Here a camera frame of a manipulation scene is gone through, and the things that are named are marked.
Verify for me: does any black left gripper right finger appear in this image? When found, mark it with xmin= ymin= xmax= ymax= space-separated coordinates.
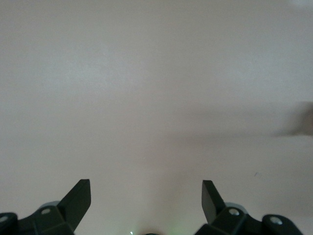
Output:
xmin=195 ymin=180 xmax=304 ymax=235

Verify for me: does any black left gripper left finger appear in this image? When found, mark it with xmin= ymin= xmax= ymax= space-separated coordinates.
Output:
xmin=0 ymin=179 xmax=91 ymax=235

